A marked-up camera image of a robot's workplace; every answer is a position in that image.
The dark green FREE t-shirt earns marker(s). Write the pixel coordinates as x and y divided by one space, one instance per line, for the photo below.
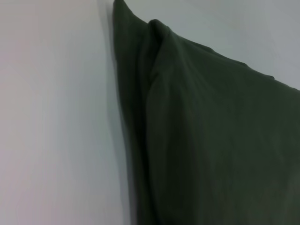
211 131

